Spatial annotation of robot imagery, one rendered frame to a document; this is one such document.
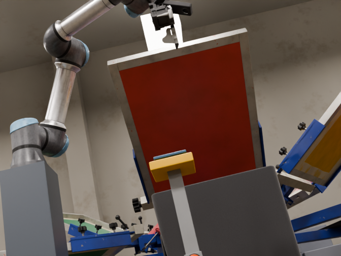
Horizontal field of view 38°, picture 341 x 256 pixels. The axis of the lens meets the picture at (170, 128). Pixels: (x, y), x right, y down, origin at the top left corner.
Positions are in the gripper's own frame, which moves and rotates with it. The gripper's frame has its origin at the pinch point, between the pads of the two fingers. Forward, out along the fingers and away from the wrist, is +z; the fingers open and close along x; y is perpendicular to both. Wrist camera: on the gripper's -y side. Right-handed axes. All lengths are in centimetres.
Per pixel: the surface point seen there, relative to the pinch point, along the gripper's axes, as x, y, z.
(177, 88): -32.2, 3.4, -3.5
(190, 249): -8, 12, 82
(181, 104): -40.1, 3.2, -1.3
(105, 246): -94, 54, 28
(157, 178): -5, 17, 57
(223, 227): -32, 1, 65
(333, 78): -402, -221, -307
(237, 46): -19.8, -24.4, -6.8
